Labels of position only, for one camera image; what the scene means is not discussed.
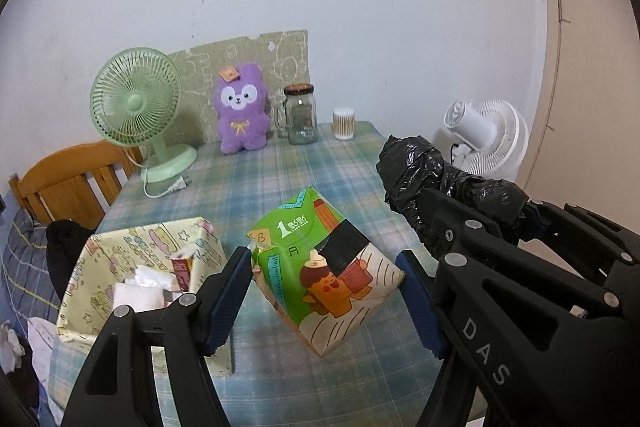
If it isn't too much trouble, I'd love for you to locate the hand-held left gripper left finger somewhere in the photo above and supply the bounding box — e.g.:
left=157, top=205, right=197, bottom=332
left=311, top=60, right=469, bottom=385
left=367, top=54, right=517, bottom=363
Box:
left=60, top=246, right=254, bottom=427

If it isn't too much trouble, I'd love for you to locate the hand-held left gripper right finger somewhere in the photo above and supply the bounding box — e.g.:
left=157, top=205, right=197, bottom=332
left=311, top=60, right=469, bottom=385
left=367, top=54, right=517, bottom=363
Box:
left=395, top=251, right=468, bottom=427

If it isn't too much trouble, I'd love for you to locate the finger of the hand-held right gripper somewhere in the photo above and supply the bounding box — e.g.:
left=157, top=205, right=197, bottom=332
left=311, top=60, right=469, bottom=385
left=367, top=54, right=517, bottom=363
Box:
left=417, top=188, right=640, bottom=427
left=524, top=201, right=640, bottom=293

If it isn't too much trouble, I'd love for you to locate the black plastic bag bundle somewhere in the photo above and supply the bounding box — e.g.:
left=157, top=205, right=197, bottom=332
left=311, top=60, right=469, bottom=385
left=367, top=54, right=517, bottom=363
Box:
left=376, top=134, right=530, bottom=258

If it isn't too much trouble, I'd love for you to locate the cartoon print fabric storage box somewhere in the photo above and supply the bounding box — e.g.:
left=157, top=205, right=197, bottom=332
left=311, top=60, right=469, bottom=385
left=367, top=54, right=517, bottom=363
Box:
left=56, top=217, right=236, bottom=375

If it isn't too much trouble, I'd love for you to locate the large cartoon print tissue pack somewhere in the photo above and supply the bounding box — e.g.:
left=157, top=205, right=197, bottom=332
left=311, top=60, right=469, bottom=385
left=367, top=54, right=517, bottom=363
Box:
left=246, top=187, right=405, bottom=358

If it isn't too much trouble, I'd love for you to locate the white clip fan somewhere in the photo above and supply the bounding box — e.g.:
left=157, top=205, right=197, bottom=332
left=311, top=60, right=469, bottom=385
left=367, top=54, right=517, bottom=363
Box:
left=442, top=99, right=530, bottom=182

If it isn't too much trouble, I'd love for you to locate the cotton swab container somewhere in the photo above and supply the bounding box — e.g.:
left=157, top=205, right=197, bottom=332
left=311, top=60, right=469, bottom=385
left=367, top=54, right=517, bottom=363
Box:
left=332, top=108, right=357, bottom=140

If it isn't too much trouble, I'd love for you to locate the plaid tablecloth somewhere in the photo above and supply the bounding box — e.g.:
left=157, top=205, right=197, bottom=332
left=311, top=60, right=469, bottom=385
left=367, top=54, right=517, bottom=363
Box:
left=47, top=121, right=451, bottom=427

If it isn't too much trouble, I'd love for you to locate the beige door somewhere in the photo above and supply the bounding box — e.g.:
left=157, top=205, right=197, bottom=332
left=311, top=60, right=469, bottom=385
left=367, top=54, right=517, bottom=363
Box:
left=515, top=0, right=640, bottom=228

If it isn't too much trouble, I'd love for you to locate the black garment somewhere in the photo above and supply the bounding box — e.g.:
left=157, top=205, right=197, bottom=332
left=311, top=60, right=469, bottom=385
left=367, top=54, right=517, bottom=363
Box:
left=46, top=219, right=93, bottom=303

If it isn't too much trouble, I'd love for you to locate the purple plush toy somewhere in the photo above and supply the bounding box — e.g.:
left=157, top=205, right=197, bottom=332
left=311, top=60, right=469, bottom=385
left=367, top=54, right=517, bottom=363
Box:
left=212, top=63, right=272, bottom=155

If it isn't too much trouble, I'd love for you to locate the blue plaid blanket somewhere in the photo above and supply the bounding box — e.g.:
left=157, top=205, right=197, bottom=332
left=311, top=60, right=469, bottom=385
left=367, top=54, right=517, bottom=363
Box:
left=0, top=207, right=63, bottom=328

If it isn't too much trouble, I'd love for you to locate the wooden chair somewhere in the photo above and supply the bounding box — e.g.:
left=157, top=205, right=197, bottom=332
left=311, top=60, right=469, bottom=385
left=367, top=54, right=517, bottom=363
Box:
left=9, top=139, right=146, bottom=230

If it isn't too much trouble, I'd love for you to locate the crumpled white tissue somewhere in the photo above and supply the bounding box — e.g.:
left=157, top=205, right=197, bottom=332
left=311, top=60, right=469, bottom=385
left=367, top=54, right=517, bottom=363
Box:
left=0, top=323, right=26, bottom=373

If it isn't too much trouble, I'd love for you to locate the green desk fan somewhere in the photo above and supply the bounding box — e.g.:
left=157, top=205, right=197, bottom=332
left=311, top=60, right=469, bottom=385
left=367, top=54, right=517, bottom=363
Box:
left=90, top=48, right=198, bottom=185

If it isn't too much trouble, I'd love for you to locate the patterned cardboard panel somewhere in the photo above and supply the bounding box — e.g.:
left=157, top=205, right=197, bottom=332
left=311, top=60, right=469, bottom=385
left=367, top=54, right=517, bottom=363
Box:
left=167, top=29, right=310, bottom=145

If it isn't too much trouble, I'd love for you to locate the green fan power cord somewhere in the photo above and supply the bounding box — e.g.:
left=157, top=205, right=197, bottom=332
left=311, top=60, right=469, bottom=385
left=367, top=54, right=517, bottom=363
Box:
left=141, top=176, right=192, bottom=198

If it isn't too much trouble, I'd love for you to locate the glass jar with handle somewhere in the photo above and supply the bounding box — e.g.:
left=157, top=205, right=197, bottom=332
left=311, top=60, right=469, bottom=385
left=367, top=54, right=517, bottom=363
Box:
left=272, top=84, right=319, bottom=145

